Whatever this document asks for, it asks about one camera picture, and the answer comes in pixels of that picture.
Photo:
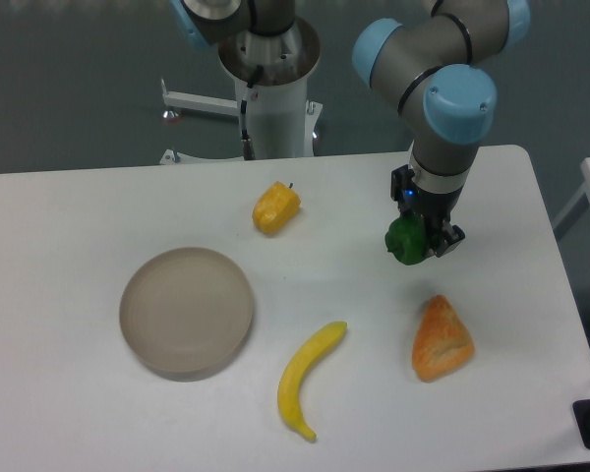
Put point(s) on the yellow bell pepper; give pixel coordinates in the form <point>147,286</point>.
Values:
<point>275,207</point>

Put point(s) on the beige round plate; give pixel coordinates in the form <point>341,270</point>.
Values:
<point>186,313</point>

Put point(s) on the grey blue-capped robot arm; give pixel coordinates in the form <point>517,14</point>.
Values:
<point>429,75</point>

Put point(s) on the green bell pepper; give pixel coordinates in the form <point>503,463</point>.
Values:
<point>406,238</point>

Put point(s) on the yellow banana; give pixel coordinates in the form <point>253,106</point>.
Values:
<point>301,364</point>

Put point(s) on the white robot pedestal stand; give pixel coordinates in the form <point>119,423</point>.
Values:
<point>270,76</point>

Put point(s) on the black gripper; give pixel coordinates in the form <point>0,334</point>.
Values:
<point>434,208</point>

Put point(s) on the orange triangular bread pastry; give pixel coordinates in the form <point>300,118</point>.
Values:
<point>442,343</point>

